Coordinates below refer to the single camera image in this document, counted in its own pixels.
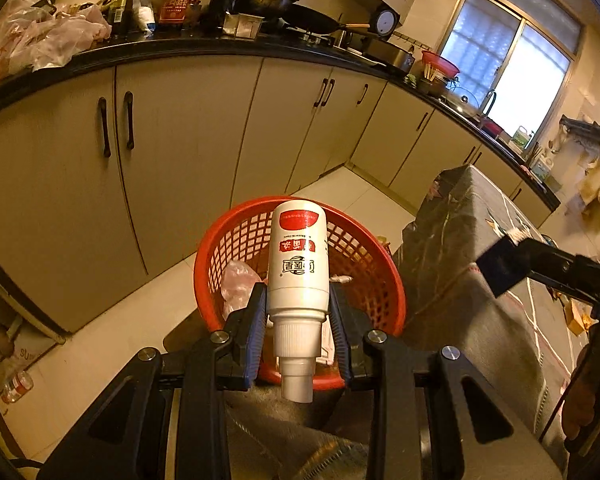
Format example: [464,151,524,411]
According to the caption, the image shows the brown ceramic pot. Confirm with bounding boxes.
[417,75,451,98]

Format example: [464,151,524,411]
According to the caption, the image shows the stainless steel container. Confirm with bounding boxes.
[362,37,416,73]

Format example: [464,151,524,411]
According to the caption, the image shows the pink plastic bag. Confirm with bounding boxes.
[221,260,263,318]

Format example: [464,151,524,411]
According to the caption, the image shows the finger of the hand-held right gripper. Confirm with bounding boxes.
[476,227,600,311]

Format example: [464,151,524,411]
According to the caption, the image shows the dark wall shelf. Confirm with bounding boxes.
[560,115,600,147]

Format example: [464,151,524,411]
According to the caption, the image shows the cream base cabinets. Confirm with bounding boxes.
[0,52,561,336]

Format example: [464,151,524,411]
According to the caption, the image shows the pile of plastic bags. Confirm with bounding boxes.
[0,0,112,88]

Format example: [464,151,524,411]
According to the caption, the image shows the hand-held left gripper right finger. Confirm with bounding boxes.
[327,285,563,480]

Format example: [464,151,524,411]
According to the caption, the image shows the black kitchen countertop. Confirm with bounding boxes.
[0,30,561,211]

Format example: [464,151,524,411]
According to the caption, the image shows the glass pot lid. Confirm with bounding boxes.
[447,86,481,113]

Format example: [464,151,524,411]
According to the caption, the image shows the person's right hand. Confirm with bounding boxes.
[561,372,600,442]

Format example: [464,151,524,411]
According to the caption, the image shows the green label detergent bottle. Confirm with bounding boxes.
[511,125,536,151]

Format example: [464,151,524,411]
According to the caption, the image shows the red plastic basket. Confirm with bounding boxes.
[194,196,407,392]

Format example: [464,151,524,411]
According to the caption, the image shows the black wok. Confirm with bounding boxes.
[282,2,371,36]

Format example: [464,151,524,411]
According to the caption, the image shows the clear red label plastic bottle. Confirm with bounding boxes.
[1,370,35,405]

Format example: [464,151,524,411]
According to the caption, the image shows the small metal tin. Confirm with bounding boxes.
[223,12,263,38]

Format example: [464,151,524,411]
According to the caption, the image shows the white spray bottle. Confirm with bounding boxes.
[267,200,329,404]

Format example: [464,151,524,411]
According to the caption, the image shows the kitchen window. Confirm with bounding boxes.
[437,0,583,136]

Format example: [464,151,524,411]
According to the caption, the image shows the small plastic water bottle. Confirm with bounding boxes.
[132,0,157,31]

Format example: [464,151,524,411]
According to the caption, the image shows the white detergent jug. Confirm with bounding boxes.
[532,152,556,181]

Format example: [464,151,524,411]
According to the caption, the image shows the red colander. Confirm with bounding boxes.
[421,50,461,77]

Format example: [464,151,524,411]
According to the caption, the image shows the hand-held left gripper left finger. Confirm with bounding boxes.
[40,282,271,480]

